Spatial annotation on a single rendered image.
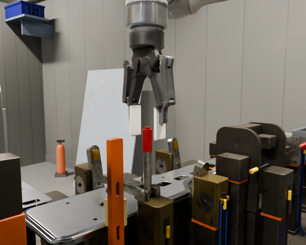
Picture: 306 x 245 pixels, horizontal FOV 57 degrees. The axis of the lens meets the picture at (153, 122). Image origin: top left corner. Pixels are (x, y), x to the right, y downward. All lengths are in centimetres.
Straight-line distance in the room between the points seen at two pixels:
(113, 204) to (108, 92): 314
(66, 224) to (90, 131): 318
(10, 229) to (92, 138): 336
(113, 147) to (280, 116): 248
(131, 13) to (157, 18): 5
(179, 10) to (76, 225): 55
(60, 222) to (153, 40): 44
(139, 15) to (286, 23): 245
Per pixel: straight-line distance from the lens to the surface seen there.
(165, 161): 113
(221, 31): 317
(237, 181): 77
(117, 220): 60
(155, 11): 60
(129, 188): 68
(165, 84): 57
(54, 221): 71
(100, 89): 379
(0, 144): 60
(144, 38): 59
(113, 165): 55
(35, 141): 537
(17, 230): 47
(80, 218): 71
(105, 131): 362
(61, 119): 499
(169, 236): 65
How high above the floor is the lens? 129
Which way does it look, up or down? 7 degrees down
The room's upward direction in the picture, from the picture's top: straight up
